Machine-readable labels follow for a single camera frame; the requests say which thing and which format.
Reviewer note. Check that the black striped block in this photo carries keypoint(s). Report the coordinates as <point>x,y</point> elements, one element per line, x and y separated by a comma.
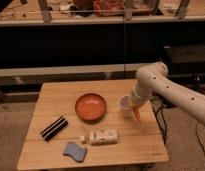
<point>50,131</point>

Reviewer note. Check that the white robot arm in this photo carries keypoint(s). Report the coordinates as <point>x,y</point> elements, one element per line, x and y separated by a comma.
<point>153,78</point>

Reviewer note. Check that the white plastic bottle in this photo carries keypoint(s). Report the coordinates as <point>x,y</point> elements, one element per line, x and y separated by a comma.
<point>99,137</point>

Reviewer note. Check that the white ceramic cup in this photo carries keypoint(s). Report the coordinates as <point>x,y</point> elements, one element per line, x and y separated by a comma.
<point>125,106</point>

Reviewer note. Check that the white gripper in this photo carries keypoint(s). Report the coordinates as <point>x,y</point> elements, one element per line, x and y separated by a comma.
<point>140,95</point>

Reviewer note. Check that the orange plate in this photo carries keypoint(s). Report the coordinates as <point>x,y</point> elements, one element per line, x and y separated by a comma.
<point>90,107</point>

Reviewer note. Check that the blue sponge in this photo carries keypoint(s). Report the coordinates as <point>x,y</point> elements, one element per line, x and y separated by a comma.
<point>74,151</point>

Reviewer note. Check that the black box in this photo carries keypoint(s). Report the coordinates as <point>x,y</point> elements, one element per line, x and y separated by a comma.
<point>185,59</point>

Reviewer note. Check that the long shelf bench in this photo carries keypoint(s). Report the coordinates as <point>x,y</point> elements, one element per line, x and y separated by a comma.
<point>26,75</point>

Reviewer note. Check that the wooden table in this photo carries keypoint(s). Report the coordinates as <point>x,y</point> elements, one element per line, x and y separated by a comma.
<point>138,142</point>

